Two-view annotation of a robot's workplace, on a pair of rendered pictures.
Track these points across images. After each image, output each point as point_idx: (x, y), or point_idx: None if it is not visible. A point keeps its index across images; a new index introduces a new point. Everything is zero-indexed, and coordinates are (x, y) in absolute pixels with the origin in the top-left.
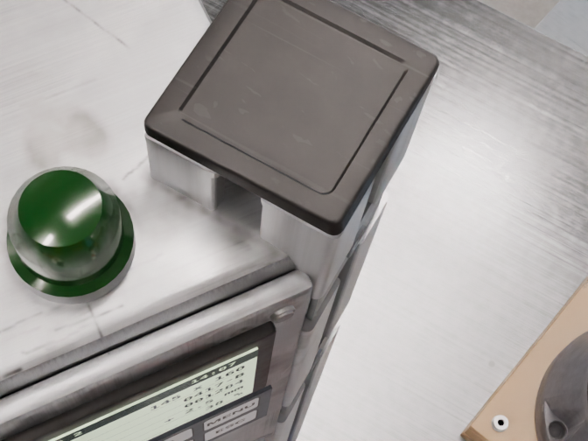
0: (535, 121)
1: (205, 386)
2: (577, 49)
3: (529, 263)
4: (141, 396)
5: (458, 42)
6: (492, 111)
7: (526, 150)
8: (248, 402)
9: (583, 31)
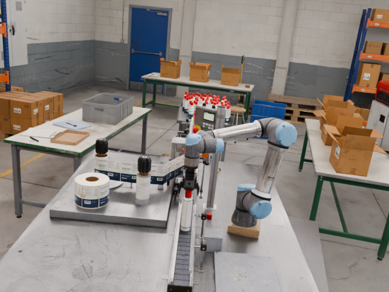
0: (275, 217)
1: (212, 115)
2: (289, 219)
3: None
4: (210, 112)
5: (278, 211)
6: (272, 214)
7: (270, 217)
8: (213, 124)
9: (292, 219)
